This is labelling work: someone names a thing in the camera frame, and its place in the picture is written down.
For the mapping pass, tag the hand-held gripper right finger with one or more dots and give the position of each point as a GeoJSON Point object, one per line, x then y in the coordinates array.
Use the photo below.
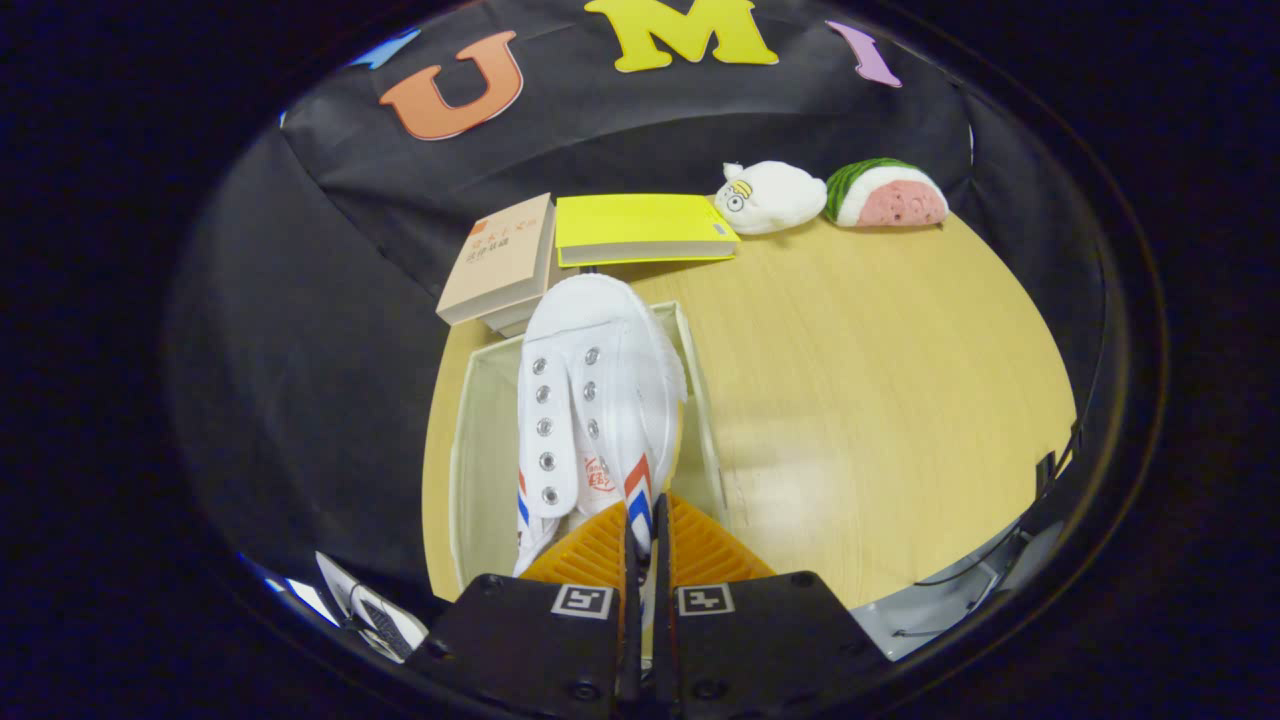
{"type": "Point", "coordinates": [662, 650]}

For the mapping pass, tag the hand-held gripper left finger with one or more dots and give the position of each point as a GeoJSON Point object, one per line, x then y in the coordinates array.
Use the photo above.
{"type": "Point", "coordinates": [631, 650]}

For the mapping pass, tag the tan cover book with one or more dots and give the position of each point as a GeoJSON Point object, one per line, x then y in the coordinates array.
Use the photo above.
{"type": "Point", "coordinates": [500, 255]}

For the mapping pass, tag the yellow cover book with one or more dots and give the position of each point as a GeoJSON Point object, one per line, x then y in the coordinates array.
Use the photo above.
{"type": "Point", "coordinates": [640, 225]}

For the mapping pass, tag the watermelon slice plush toy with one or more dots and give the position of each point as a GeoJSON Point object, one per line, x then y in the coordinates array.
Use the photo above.
{"type": "Point", "coordinates": [890, 200]}

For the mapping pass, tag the grey fabric storage box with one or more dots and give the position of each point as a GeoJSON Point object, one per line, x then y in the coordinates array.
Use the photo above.
{"type": "Point", "coordinates": [485, 450]}

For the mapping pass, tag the bright screen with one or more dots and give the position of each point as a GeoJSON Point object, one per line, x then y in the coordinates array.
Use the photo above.
{"type": "Point", "coordinates": [310, 602]}

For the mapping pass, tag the white striped canvas shoe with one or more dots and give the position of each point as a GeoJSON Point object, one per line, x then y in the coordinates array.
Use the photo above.
{"type": "Point", "coordinates": [600, 340]}

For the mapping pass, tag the cream book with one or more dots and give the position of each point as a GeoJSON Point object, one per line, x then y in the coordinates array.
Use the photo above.
{"type": "Point", "coordinates": [515, 322]}

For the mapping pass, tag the white plush toy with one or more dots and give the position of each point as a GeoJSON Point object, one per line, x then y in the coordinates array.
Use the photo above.
{"type": "Point", "coordinates": [775, 200]}

